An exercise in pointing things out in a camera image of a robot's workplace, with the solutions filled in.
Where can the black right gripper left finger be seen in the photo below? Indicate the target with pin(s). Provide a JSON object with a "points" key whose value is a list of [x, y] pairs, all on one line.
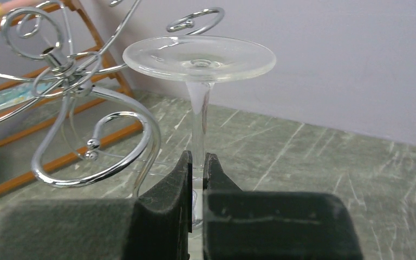
{"points": [[154, 225]]}

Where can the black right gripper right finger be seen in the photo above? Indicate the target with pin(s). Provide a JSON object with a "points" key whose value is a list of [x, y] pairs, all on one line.
{"points": [[242, 224]]}

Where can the clear wine glass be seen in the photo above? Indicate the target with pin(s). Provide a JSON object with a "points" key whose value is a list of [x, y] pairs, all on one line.
{"points": [[200, 62]]}

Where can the orange wooden shelf rack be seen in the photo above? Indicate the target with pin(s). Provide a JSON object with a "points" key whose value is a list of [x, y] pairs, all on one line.
{"points": [[49, 105]]}

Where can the blue white blister pack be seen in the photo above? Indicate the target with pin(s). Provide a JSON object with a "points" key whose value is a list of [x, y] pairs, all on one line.
{"points": [[15, 95]]}

